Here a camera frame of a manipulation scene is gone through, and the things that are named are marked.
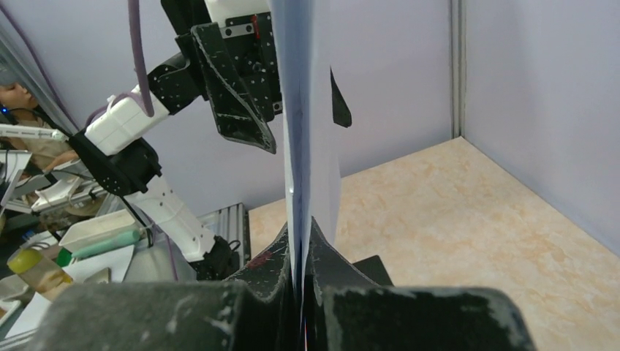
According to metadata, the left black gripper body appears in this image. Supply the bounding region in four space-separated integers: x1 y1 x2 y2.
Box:
159 1 282 116

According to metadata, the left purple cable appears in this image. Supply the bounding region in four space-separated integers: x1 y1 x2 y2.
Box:
0 0 156 127

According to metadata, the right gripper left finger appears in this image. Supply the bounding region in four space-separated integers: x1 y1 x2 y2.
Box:
29 230 296 350

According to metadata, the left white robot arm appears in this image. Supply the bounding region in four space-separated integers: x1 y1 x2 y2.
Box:
69 1 352 280

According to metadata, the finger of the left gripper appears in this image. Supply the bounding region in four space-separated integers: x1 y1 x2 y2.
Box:
330 69 352 128
191 23 276 154

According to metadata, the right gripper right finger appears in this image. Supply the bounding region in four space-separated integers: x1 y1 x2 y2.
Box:
305 221 535 350

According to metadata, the grey black file folder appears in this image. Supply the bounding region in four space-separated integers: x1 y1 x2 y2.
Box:
353 255 393 287

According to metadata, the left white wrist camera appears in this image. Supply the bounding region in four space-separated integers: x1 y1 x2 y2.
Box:
85 92 170 156

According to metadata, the white paper stack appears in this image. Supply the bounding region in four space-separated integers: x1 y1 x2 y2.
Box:
270 1 340 296

